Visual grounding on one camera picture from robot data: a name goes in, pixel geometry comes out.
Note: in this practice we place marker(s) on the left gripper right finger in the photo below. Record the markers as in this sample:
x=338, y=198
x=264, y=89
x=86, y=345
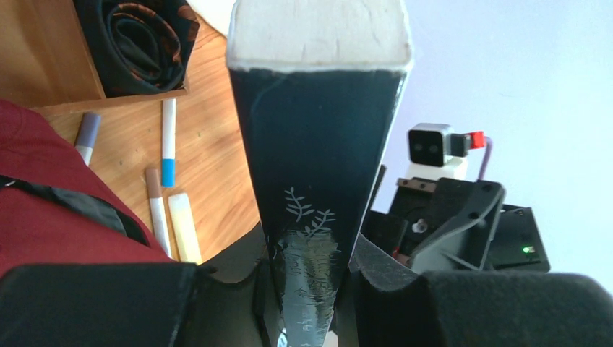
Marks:
x=383, y=303

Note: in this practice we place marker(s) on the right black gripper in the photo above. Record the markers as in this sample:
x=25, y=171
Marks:
x=447, y=224

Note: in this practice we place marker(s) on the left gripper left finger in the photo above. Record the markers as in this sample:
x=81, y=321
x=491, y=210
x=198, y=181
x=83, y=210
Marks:
x=157, y=304

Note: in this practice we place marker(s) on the red backpack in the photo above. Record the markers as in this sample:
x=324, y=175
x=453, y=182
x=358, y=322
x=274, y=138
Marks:
x=54, y=209

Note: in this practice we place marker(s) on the Little Women book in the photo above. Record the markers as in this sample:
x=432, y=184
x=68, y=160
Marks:
x=317, y=86

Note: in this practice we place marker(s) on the brown capped white marker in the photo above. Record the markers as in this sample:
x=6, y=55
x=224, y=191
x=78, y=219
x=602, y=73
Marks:
x=157, y=209

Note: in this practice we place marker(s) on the purple capped white marker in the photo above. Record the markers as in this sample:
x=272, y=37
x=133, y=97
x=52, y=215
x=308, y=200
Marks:
x=87, y=135

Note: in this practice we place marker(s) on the blue capped white marker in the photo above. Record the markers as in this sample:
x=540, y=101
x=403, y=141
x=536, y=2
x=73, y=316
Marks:
x=168, y=147

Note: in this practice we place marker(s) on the wooden divided tray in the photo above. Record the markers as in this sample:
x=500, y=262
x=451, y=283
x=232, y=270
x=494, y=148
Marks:
x=46, y=64

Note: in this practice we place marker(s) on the rolled tie with orange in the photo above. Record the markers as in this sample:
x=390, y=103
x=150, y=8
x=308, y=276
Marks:
x=138, y=47

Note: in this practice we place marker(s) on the white folded cloth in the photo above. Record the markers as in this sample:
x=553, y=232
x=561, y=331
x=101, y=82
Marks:
x=216, y=13

